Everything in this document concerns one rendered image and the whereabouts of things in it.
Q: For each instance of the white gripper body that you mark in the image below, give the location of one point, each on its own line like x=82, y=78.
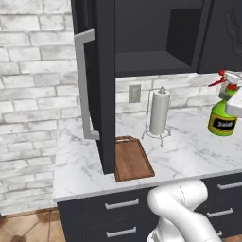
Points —
x=236, y=105

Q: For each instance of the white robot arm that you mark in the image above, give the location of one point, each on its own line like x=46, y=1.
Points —
x=179, y=214

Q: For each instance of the green spray bottle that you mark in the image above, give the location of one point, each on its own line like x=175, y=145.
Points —
x=222, y=121

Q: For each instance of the dark closed cabinet door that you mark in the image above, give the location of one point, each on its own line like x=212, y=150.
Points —
x=222, y=34

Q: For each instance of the wooden cutting board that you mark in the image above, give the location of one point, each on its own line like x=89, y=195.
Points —
x=132, y=160

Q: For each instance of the dark open cabinet door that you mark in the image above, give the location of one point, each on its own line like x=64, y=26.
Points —
x=105, y=94

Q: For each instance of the white paper towel roll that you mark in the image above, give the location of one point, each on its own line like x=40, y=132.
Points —
x=159, y=110

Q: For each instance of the dark drawer front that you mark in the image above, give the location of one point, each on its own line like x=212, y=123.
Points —
x=225, y=193
x=228, y=225
x=91, y=233
x=85, y=209

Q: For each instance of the dark wall cabinet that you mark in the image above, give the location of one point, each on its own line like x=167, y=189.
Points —
x=151, y=47

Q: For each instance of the grey wall outlet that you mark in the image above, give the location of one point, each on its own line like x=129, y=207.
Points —
x=134, y=93

